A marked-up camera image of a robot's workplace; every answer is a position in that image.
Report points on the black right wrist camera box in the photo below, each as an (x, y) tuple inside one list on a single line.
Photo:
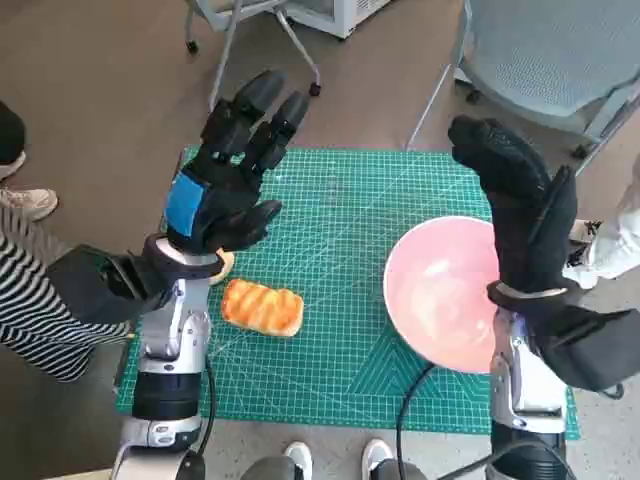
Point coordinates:
[(580, 345)]

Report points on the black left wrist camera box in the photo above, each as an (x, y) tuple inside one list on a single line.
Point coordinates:
[(90, 285)]

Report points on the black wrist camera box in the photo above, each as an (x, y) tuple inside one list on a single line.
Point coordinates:
[(90, 285), (580, 345)]

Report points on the person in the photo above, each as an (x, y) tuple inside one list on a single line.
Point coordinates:
[(30, 310), (620, 235)]

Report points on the grey chair with casters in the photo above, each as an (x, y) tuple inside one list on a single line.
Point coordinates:
[(235, 30)]

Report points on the green cutting mat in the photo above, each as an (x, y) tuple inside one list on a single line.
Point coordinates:
[(340, 225)]

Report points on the pink bowl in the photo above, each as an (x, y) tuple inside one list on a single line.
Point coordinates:
[(440, 300)]

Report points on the round toy bread bun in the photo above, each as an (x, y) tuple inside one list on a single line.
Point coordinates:
[(225, 267)]

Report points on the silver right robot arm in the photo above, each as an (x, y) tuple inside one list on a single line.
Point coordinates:
[(525, 390)]

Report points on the oblong braided toy bread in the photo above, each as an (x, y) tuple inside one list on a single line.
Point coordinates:
[(262, 307)]

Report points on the white appliance cabinet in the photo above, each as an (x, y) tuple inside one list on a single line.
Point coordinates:
[(340, 15)]

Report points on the grey leg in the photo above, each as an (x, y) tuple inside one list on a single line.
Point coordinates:
[(267, 470), (400, 471)]

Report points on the white shoe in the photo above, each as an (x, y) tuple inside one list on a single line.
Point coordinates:
[(299, 457), (376, 456)]

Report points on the grey mesh seat chair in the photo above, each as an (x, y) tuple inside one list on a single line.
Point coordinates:
[(545, 55)]

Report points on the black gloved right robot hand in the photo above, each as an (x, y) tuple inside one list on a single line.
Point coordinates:
[(530, 225)]

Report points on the black left robot hand, blue tape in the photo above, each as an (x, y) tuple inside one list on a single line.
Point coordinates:
[(225, 165)]

